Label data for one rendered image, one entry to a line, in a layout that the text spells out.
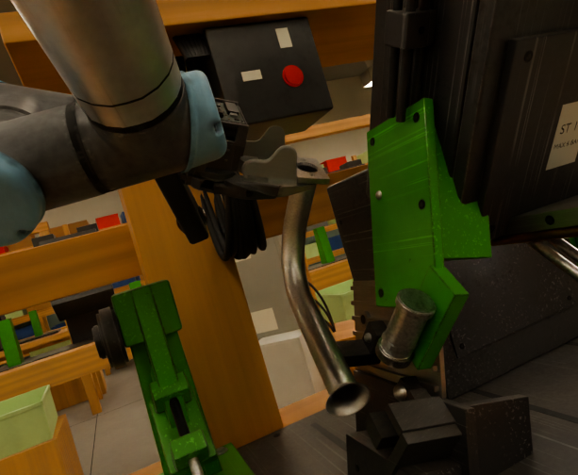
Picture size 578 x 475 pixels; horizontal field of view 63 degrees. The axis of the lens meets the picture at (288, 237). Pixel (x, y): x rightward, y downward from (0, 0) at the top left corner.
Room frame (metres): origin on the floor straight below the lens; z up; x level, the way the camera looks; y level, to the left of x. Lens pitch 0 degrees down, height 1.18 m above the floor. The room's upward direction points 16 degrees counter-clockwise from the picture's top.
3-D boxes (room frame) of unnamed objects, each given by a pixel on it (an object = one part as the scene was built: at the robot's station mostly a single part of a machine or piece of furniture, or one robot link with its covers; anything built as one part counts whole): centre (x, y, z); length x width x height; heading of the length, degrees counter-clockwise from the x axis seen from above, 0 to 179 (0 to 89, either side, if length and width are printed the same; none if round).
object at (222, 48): (0.76, -0.03, 1.42); 0.17 x 0.12 x 0.15; 111
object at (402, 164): (0.52, -0.16, 1.17); 0.13 x 0.12 x 0.20; 111
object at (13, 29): (0.85, -0.11, 1.52); 0.90 x 0.25 x 0.04; 111
